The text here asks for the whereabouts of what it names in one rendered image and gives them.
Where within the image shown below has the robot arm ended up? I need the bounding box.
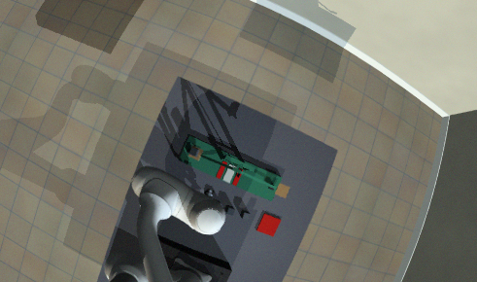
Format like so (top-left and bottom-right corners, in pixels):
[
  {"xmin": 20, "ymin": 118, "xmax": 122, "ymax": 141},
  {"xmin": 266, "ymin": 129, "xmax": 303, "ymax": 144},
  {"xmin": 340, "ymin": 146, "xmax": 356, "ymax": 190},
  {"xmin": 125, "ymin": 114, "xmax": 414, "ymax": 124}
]
[{"xmin": 104, "ymin": 166, "xmax": 225, "ymax": 282}]

